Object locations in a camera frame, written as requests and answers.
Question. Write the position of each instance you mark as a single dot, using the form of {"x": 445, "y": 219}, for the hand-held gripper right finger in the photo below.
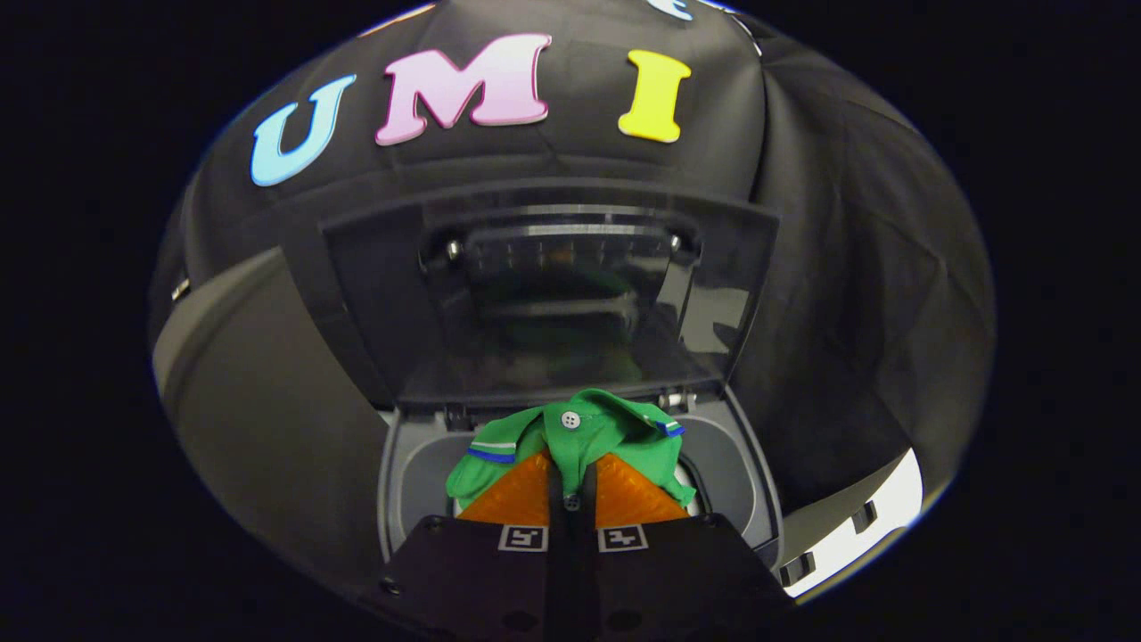
{"x": 590, "y": 571}

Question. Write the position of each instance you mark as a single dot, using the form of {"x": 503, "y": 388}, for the grey table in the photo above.
{"x": 250, "y": 401}

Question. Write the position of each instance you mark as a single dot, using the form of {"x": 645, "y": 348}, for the grey washing machine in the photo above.
{"x": 419, "y": 473}

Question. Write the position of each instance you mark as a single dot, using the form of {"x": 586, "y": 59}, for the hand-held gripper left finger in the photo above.
{"x": 558, "y": 553}

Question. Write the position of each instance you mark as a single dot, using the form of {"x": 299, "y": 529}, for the green polo shirt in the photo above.
{"x": 588, "y": 428}

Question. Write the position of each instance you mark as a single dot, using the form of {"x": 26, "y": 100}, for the silver clip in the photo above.
{"x": 180, "y": 288}

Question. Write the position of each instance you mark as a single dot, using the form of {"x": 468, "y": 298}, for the dark washing machine lid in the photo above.
{"x": 374, "y": 294}

